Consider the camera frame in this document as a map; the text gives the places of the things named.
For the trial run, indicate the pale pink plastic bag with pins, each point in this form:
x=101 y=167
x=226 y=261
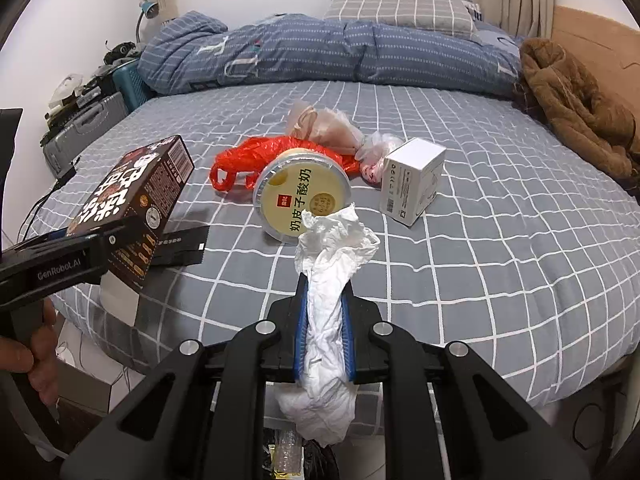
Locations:
x=325 y=127

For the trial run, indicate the person's left hand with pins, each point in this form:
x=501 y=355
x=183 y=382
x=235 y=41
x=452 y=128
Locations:
x=20 y=360

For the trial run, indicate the blue desk lamp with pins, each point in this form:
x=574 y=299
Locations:
x=149 y=9

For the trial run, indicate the black waste bin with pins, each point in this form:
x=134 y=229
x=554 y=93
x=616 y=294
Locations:
x=320 y=465

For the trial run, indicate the white cardboard box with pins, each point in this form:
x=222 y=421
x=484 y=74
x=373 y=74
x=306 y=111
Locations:
x=405 y=185

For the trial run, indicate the grey suitcase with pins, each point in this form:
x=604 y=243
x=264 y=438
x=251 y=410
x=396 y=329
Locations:
x=80 y=130

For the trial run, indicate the wooden headboard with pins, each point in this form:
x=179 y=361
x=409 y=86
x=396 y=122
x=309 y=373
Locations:
x=600 y=35

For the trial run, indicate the black sachet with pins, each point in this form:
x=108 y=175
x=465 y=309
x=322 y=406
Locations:
x=180 y=247

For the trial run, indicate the grey checked pillow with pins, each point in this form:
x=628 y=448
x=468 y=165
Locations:
x=395 y=10

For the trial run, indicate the brown padded jacket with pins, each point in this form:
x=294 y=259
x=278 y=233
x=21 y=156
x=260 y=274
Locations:
x=575 y=100

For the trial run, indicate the black gadget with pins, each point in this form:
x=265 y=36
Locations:
x=120 y=52

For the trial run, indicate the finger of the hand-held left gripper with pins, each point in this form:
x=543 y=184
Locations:
x=132 y=230
x=50 y=236

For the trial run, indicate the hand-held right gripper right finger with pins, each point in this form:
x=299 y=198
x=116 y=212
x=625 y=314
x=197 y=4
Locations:
x=348 y=340

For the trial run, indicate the white tissue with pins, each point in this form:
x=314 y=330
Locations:
x=327 y=350

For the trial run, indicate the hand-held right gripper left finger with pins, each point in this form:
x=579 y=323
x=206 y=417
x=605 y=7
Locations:
x=301 y=330

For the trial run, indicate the red plastic bag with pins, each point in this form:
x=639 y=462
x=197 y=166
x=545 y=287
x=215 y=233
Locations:
x=250 y=155

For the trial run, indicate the blue striped quilt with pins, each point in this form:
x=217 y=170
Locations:
x=310 y=55

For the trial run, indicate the dark flat panel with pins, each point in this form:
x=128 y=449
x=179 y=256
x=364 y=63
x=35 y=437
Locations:
x=10 y=170

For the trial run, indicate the dark brown printed box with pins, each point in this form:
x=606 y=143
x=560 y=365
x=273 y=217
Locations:
x=150 y=180

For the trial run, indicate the white plastic object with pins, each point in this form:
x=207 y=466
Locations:
x=67 y=90

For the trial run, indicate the yellow yogurt tub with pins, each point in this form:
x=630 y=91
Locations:
x=300 y=195

